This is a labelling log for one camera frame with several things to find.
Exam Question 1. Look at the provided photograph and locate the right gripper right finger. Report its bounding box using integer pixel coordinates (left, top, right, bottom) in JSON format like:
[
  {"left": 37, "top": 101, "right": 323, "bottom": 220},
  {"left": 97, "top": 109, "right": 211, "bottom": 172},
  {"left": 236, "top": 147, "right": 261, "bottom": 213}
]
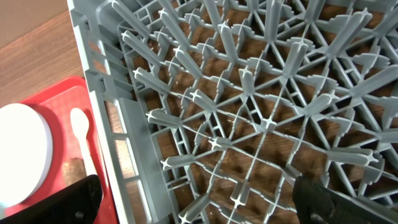
[{"left": 293, "top": 175, "right": 397, "bottom": 224}]

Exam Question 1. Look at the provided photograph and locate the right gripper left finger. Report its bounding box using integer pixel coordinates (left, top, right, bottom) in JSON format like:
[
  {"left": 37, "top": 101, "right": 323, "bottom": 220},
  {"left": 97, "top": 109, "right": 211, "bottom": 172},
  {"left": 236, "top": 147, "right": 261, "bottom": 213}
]
[{"left": 1, "top": 174, "right": 103, "bottom": 224}]

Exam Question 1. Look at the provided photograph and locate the light blue plate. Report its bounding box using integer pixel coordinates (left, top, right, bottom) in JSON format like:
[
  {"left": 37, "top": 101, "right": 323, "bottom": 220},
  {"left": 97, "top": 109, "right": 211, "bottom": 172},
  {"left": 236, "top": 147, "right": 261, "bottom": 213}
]
[{"left": 1, "top": 103, "right": 53, "bottom": 208}]

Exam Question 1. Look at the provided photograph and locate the grey dishwasher rack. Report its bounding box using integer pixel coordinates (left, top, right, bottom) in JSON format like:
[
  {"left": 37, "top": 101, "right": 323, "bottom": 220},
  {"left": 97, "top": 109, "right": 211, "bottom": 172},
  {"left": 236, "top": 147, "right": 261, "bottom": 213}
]
[{"left": 68, "top": 0, "right": 397, "bottom": 223}]

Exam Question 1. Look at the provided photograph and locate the white plastic spoon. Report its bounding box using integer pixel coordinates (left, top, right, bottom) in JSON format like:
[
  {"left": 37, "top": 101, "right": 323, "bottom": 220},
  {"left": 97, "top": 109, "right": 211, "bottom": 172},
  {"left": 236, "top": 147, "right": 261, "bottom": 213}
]
[{"left": 70, "top": 108, "right": 98, "bottom": 175}]

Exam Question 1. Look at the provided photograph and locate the red serving tray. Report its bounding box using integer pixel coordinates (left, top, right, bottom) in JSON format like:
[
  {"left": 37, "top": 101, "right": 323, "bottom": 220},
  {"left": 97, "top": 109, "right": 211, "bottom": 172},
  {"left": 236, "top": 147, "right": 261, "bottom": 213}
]
[{"left": 5, "top": 76, "right": 118, "bottom": 224}]

